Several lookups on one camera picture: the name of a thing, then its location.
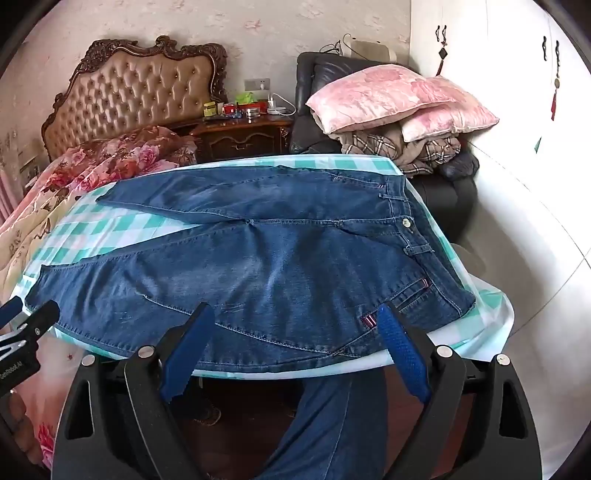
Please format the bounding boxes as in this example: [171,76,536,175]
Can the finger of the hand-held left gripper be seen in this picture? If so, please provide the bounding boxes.
[17,301,61,343]
[0,295,22,325]

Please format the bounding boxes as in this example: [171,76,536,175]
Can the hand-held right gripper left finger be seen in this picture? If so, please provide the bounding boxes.
[53,302,218,480]

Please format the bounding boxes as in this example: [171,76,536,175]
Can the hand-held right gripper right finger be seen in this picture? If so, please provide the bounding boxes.
[378,302,543,480]

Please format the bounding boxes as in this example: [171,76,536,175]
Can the blue denim pants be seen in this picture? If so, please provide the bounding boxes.
[24,165,477,374]

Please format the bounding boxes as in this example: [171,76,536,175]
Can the person's left hand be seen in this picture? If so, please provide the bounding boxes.
[0,387,38,468]

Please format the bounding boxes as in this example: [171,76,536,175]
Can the brown slipper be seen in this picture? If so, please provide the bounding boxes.
[187,394,223,426]

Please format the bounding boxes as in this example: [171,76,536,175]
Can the pale floral bed sheet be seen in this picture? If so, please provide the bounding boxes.
[0,152,121,467]

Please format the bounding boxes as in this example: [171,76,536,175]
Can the pink striped curtain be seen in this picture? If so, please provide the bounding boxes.
[0,170,25,224]

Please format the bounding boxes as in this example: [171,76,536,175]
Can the green checked table cover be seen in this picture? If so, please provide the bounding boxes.
[14,154,515,381]

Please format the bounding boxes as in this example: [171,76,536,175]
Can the red floral quilt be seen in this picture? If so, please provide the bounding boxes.
[46,126,199,185]

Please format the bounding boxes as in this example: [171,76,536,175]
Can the plaid blanket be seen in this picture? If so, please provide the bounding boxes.
[339,124,462,175]

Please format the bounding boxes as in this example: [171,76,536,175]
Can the dark wooden nightstand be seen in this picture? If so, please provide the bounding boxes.
[189,113,294,163]

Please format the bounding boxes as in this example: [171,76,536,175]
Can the black leather armchair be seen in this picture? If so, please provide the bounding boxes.
[288,52,481,241]

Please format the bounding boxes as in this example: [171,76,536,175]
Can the pink floral pillow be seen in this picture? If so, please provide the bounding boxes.
[401,76,500,143]
[305,65,467,136]

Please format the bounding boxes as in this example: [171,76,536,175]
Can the tufted leather carved headboard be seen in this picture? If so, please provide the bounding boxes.
[41,36,229,162]

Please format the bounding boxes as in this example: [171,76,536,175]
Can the white wardrobe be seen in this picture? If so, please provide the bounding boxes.
[410,0,591,296]

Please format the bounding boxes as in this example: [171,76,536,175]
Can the beige cushion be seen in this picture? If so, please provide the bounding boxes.
[344,41,391,61]

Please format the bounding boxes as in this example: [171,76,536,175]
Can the black cable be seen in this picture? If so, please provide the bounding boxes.
[318,34,348,57]

